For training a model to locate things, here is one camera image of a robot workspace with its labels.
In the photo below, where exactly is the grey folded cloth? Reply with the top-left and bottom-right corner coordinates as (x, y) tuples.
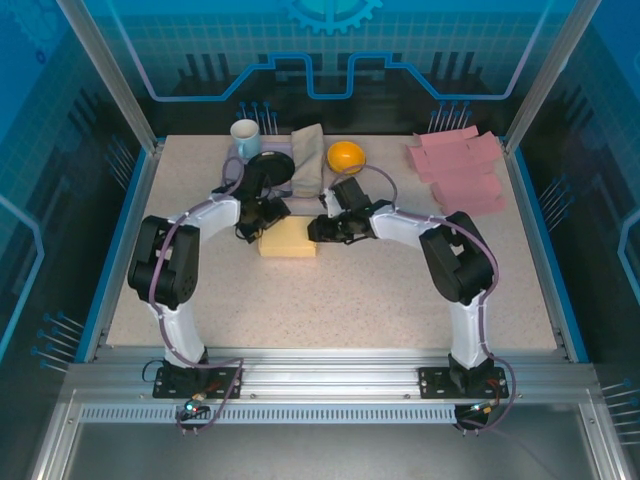
(290, 123), (325, 196)

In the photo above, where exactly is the pink paper box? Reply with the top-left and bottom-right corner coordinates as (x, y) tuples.
(403, 127), (509, 220)

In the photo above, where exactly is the aluminium mounting rail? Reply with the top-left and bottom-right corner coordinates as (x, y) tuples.
(67, 347), (601, 401)

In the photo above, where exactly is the light blue mug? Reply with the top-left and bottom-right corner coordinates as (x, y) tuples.
(229, 118), (262, 160)

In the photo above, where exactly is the slotted cable duct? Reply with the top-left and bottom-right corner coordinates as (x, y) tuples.
(77, 403), (469, 426)

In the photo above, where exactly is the aluminium frame post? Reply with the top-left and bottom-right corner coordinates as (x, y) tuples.
(55, 0), (165, 155)
(501, 0), (609, 155)

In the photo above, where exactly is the yellow bowl with patterned outside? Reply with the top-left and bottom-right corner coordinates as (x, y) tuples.
(326, 141), (368, 177)

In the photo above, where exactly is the small lit connector module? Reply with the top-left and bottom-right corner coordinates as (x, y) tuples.
(462, 399), (501, 419)
(179, 397), (211, 419)

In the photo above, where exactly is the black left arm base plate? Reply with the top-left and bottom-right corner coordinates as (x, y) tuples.
(152, 367), (244, 400)

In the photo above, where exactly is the lavender plastic tray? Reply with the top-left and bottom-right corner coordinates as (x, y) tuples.
(227, 142), (326, 201)

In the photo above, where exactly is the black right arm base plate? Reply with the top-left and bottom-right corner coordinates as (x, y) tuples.
(418, 366), (516, 400)

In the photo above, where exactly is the metal base pan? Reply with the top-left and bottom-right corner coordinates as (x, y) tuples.
(29, 389), (640, 480)

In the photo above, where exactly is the black plate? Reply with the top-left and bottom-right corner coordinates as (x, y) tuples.
(247, 151), (295, 187)

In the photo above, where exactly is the yellow paper box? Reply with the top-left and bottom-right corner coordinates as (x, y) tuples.
(258, 215), (319, 259)

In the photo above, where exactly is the aluminium table side rail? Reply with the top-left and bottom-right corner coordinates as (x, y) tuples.
(501, 139), (577, 364)
(83, 142), (164, 364)

